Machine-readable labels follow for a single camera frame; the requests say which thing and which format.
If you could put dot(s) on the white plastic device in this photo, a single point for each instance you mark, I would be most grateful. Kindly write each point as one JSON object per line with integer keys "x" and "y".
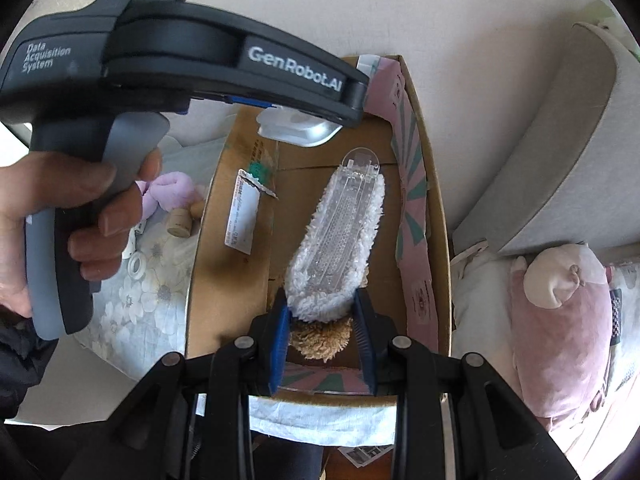
{"x": 291, "y": 126}

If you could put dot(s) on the person's left hand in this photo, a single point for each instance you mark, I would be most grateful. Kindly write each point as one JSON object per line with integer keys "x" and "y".
{"x": 93, "y": 238}

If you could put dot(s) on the grey padded headboard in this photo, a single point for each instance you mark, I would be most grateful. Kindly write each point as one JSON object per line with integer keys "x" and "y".
{"x": 574, "y": 175}

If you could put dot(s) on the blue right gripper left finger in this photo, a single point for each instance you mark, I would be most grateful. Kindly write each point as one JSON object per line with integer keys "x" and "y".
{"x": 278, "y": 338}

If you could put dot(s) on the pink plush pillow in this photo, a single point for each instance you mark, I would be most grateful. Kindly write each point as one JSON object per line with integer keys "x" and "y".
{"x": 561, "y": 320}

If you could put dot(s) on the green white item on headboard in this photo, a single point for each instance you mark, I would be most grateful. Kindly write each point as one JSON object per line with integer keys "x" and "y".
{"x": 606, "y": 18}

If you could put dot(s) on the white shipping label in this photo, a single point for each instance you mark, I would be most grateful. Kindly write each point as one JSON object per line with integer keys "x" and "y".
{"x": 243, "y": 211}

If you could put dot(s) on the small wooden bottle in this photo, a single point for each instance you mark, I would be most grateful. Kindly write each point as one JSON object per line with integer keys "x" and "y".
{"x": 180, "y": 221}

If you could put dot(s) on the white tape roll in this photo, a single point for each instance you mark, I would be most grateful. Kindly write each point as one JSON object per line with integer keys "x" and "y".
{"x": 136, "y": 266}

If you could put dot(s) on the white printed pillow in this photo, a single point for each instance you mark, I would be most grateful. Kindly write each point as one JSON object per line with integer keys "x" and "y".
{"x": 619, "y": 394}

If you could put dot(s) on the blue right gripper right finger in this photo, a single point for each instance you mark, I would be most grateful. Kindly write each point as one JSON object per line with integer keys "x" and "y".
{"x": 364, "y": 324}

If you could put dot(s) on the white cloth under box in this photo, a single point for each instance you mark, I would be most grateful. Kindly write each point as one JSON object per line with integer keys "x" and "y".
{"x": 332, "y": 425}

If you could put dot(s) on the white fluffy slipper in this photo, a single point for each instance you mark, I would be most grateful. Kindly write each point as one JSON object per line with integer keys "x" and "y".
{"x": 331, "y": 262}

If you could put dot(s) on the brown cardboard box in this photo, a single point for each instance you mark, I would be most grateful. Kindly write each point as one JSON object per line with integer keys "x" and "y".
{"x": 228, "y": 289}

